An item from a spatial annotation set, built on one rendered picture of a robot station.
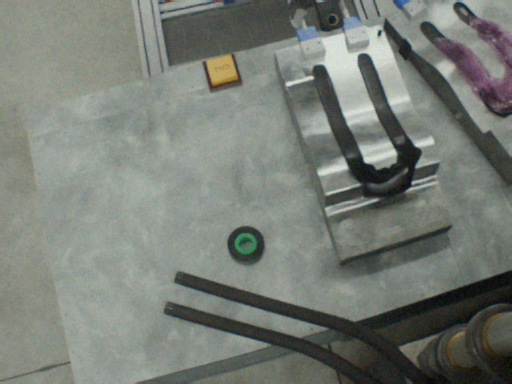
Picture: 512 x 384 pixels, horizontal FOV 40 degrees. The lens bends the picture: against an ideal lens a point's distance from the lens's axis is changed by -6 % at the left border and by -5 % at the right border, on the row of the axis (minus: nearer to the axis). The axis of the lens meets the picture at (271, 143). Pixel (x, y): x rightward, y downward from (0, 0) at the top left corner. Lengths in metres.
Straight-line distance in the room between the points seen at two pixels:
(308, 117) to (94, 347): 0.69
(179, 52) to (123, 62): 0.33
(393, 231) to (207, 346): 0.47
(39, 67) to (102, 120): 1.10
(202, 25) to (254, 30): 0.18
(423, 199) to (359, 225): 0.15
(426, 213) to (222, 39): 1.15
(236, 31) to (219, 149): 0.88
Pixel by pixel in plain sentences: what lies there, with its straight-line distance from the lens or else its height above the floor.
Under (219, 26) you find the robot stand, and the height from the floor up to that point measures 0.21.
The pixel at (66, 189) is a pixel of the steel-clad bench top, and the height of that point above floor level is 0.80.
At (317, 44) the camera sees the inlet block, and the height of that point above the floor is 0.92.
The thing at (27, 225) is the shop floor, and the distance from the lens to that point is 2.61.
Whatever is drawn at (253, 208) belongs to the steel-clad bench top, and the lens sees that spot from 1.64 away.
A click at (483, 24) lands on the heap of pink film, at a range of 1.79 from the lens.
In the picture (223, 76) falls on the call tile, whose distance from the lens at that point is 1.72.
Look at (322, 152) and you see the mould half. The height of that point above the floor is 0.92.
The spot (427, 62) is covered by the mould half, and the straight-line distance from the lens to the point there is 1.72.
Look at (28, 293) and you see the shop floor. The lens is 2.56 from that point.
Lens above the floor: 2.37
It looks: 69 degrees down
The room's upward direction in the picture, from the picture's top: 3 degrees counter-clockwise
